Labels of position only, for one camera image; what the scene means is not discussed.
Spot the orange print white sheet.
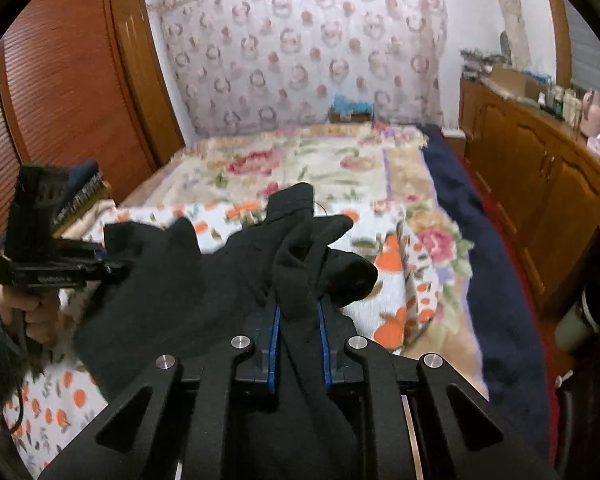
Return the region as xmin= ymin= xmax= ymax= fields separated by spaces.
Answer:
xmin=2 ymin=201 xmax=441 ymax=478

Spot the floral beige bed blanket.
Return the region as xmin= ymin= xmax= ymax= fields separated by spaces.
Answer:
xmin=118 ymin=124 xmax=484 ymax=389

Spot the circle pattern lace curtain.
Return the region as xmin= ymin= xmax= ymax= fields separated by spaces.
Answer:
xmin=155 ymin=0 xmax=448 ymax=138

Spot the navy blue bed cover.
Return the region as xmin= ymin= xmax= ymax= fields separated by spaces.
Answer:
xmin=419 ymin=125 xmax=552 ymax=460

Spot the grey window roller blind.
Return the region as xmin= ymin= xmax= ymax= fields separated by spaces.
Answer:
xmin=564 ymin=0 xmax=600 ymax=92

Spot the box with blue cloth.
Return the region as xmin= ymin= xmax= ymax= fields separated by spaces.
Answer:
xmin=327 ymin=93 xmax=374 ymax=124

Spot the folded navy blue cloth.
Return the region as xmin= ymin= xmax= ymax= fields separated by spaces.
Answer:
xmin=67 ymin=159 xmax=99 ymax=190

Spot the black printed t-shirt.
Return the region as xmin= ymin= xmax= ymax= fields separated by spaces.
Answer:
xmin=73 ymin=182 xmax=380 ymax=480

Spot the cardboard box on cabinet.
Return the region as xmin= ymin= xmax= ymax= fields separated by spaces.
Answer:
xmin=483 ymin=65 xmax=546 ymax=102

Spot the person's left hand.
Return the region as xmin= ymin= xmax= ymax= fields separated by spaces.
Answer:
xmin=0 ymin=285 xmax=60 ymax=344

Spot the wooden louvered wardrobe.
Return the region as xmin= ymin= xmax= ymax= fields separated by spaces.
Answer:
xmin=0 ymin=0 xmax=185 ymax=235

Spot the long wooden sideboard cabinet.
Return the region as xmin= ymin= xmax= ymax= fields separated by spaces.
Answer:
xmin=460 ymin=80 xmax=600 ymax=312

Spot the pink thermos jug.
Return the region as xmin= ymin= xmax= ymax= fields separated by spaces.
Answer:
xmin=580 ymin=89 xmax=600 ymax=138

